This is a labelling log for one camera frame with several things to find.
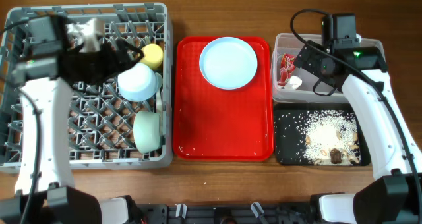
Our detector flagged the white tissue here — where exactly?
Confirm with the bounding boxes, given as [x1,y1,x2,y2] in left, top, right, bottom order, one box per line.
[284,76,303,90]

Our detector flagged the red snack wrapper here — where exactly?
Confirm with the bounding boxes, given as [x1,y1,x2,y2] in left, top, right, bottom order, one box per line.
[278,53,296,86]

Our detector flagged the light blue bowl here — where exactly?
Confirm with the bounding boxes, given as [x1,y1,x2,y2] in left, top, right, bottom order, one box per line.
[117,63,163,102]

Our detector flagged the yellow plastic cup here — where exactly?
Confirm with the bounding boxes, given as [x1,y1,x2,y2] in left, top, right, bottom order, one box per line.
[140,43,164,70]

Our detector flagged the white plastic spoon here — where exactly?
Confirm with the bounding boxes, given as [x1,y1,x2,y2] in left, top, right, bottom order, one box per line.
[156,90,163,116]

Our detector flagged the green bowl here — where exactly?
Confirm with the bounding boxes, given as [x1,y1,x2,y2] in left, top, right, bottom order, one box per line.
[133,111,162,154]

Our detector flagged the light blue plate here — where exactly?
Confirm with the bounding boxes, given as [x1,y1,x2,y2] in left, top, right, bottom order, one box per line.
[199,37,258,90]

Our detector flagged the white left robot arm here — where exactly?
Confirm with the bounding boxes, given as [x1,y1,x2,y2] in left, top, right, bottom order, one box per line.
[1,15,145,223]

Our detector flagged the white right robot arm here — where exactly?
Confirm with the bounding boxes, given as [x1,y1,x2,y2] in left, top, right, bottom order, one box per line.
[295,11,421,223]

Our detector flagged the black waste tray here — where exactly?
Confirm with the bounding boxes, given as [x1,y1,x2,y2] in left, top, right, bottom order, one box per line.
[273,101,372,167]

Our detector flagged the grey dishwasher rack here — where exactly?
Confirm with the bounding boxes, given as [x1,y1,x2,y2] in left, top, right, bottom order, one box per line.
[1,3,173,169]

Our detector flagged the clear plastic bin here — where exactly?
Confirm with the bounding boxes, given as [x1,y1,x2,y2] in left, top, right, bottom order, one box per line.
[270,32,386,103]

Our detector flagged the rice and food scraps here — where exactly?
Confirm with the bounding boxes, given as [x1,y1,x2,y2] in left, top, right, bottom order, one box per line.
[276,110,362,166]

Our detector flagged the red serving tray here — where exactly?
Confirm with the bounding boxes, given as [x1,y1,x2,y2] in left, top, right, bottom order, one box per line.
[172,36,274,161]

